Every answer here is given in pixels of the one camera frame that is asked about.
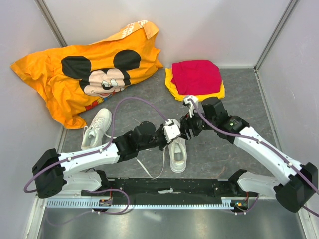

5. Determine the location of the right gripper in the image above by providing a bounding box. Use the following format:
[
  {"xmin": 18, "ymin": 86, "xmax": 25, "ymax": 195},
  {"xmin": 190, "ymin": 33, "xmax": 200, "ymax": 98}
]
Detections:
[{"xmin": 179, "ymin": 106, "xmax": 216, "ymax": 141}]

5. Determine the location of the white sneaker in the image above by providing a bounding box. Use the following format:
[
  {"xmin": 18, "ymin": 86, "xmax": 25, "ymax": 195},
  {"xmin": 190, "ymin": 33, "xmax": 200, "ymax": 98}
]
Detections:
[
  {"xmin": 81, "ymin": 108, "xmax": 112, "ymax": 150},
  {"xmin": 136, "ymin": 119, "xmax": 187, "ymax": 179}
]

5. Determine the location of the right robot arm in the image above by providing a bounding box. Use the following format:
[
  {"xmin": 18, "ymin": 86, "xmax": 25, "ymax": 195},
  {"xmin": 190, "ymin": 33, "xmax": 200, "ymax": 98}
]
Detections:
[{"xmin": 180, "ymin": 95, "xmax": 319, "ymax": 213}]

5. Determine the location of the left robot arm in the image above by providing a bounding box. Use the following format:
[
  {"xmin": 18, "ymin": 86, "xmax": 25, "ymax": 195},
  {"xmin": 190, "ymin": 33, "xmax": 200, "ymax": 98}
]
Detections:
[{"xmin": 32, "ymin": 121, "xmax": 167, "ymax": 198}]

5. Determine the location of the yellow folded cloth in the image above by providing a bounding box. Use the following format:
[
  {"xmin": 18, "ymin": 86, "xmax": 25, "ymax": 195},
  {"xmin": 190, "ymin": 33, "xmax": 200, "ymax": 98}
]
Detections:
[{"xmin": 165, "ymin": 68, "xmax": 225, "ymax": 102}]

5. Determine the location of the red folded cloth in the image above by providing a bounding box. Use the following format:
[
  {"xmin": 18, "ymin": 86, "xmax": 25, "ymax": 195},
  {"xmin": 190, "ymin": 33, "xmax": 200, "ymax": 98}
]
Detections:
[{"xmin": 171, "ymin": 60, "xmax": 222, "ymax": 95}]

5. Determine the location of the white tape piece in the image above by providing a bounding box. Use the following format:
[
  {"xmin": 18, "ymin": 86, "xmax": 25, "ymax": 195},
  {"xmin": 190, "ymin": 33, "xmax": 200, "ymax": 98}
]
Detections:
[{"xmin": 158, "ymin": 188, "xmax": 180, "ymax": 195}]

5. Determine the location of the orange Mickey Mouse bag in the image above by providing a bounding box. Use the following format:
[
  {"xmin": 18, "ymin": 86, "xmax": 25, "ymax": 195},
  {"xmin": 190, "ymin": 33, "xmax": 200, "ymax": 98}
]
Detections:
[{"xmin": 11, "ymin": 20, "xmax": 163, "ymax": 129}]

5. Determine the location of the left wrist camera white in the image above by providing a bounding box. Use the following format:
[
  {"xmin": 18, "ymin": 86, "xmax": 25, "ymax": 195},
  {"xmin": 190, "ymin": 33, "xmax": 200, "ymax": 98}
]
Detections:
[{"xmin": 163, "ymin": 119, "xmax": 181, "ymax": 143}]

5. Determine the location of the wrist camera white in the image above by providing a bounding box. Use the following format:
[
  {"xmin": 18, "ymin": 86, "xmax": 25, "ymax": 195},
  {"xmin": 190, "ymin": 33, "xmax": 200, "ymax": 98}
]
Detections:
[
  {"xmin": 183, "ymin": 95, "xmax": 199, "ymax": 118},
  {"xmin": 163, "ymin": 119, "xmax": 181, "ymax": 143}
]

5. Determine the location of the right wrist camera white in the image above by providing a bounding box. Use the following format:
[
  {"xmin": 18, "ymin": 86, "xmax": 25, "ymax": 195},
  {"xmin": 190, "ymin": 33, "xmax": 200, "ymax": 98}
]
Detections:
[{"xmin": 183, "ymin": 95, "xmax": 199, "ymax": 118}]

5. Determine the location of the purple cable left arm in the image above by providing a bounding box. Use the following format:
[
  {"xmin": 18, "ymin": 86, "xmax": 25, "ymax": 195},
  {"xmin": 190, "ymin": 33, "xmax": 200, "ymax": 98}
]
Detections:
[{"xmin": 23, "ymin": 96, "xmax": 172, "ymax": 226}]

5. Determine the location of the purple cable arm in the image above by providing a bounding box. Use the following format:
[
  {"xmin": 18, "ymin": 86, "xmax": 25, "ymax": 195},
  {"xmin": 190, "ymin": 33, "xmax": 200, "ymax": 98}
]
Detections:
[
  {"xmin": 23, "ymin": 96, "xmax": 172, "ymax": 226},
  {"xmin": 188, "ymin": 98, "xmax": 319, "ymax": 217}
]

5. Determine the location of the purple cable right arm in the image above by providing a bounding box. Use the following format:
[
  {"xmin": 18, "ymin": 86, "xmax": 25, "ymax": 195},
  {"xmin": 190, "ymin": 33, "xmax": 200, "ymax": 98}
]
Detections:
[{"xmin": 188, "ymin": 98, "xmax": 319, "ymax": 217}]

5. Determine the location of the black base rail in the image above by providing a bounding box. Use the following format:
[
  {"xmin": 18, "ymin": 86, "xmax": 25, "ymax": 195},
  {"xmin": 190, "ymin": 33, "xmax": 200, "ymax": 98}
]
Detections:
[{"xmin": 74, "ymin": 176, "xmax": 260, "ymax": 206}]

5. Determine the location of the slotted cable duct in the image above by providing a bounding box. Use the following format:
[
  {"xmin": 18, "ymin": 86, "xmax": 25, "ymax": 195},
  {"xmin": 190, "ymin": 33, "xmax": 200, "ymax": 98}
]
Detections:
[{"xmin": 46, "ymin": 198, "xmax": 244, "ymax": 210}]

